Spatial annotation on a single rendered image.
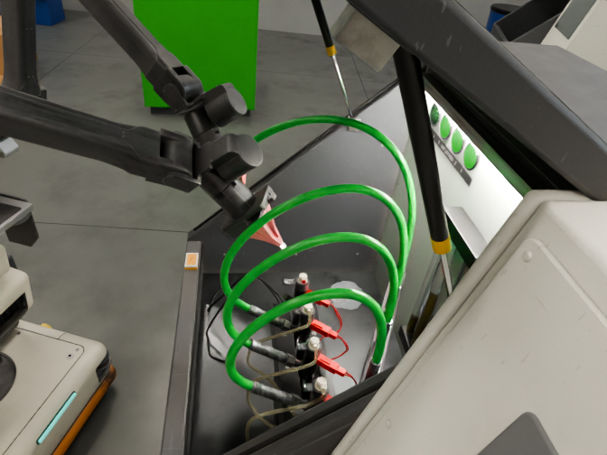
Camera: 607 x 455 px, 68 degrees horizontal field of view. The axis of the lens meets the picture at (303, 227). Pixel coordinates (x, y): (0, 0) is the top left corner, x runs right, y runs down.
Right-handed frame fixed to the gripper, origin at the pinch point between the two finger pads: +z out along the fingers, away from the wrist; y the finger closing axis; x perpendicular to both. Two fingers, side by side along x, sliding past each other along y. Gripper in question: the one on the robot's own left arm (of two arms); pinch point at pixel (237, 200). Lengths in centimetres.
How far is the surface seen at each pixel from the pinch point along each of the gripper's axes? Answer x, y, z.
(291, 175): 1.4, 23.1, -1.5
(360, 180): -9.4, 35.0, 6.7
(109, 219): 186, 89, -34
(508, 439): -50, -37, 29
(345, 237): -29.7, -14.8, 13.2
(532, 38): -34, 319, -36
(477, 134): -45.6, 9.4, 7.6
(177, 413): 12.3, -24.5, 31.4
